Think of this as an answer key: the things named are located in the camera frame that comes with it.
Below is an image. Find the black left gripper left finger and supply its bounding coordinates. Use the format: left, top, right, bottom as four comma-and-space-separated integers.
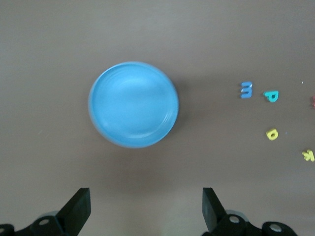
17, 188, 91, 236

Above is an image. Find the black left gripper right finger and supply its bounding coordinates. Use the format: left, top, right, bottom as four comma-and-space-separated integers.
203, 188, 265, 236

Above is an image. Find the yellow foam letter d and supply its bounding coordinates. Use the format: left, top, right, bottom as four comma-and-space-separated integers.
265, 128, 280, 141

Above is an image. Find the blue foam letter m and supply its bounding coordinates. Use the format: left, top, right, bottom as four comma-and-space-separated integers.
239, 82, 253, 99

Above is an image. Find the teal foam letter p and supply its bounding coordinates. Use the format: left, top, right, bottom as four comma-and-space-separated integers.
262, 90, 280, 103

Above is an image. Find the yellow foam letter k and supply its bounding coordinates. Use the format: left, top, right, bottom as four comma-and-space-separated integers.
302, 149, 315, 162

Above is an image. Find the blue plate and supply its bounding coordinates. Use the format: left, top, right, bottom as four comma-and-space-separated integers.
88, 61, 180, 149

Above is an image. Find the brown table cover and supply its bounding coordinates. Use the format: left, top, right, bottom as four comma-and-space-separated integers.
0, 0, 315, 236

